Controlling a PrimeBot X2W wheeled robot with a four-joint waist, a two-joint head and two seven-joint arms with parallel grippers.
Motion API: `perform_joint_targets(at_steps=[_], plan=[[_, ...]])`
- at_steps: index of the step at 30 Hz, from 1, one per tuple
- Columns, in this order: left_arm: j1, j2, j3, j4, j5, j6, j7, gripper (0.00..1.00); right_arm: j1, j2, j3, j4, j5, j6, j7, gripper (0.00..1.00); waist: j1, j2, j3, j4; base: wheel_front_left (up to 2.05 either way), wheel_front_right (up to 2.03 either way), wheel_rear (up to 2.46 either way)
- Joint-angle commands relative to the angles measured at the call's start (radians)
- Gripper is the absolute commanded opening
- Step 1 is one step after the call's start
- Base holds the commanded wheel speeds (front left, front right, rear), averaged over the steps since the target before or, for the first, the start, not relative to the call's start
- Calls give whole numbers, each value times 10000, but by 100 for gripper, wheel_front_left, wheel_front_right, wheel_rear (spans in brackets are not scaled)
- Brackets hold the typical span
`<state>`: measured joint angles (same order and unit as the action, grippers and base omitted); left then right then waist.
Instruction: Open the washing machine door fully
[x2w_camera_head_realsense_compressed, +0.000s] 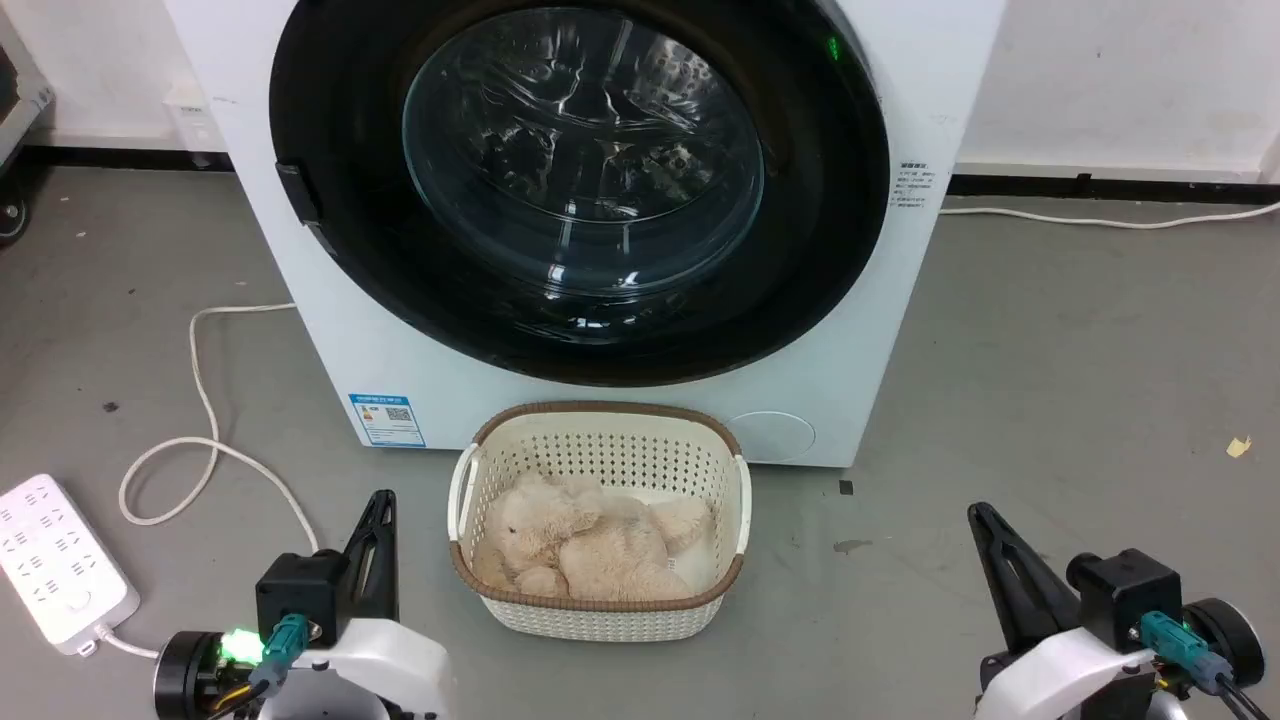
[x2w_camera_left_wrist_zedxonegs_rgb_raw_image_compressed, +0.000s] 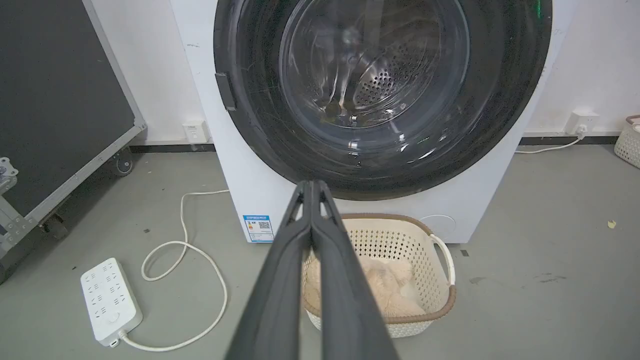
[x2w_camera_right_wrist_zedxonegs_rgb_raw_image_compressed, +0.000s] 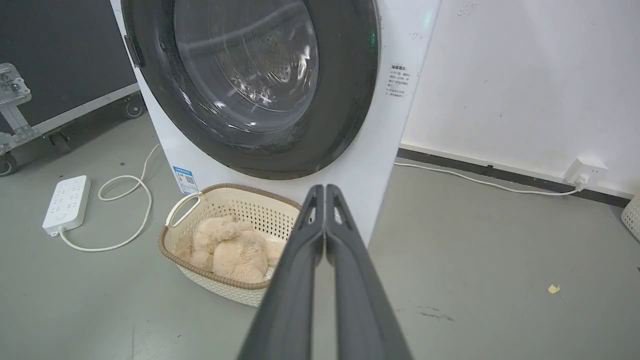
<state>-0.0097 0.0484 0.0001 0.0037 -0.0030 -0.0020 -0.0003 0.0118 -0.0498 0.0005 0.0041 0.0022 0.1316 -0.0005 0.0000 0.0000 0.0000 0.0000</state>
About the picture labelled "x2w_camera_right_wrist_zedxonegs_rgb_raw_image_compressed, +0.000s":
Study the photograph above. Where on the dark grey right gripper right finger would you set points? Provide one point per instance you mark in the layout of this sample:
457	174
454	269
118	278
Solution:
357	290

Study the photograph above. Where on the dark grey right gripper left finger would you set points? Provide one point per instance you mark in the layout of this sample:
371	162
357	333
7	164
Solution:
292	280

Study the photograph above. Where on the white front-load washing machine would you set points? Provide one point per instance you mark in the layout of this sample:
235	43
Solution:
370	165

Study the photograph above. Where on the dark round washing machine door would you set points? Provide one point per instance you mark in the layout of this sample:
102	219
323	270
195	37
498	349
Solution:
345	90

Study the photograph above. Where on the beige plush toy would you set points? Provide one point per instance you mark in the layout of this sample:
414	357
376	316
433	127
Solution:
235	250

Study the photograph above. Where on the cream plastic laundry basket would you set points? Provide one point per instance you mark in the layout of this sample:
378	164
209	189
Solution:
240	210

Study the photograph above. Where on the small yellow paper scrap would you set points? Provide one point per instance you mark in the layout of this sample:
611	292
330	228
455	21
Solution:
553	288

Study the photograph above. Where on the white power strip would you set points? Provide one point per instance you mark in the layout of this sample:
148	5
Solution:
67	202

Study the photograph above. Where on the white woven basket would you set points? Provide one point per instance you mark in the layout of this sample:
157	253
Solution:
632	217

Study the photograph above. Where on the black flight case on wheels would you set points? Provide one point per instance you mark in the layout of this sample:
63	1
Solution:
60	65

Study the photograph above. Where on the white wall socket plug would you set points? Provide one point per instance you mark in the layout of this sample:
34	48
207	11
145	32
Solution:
585	172

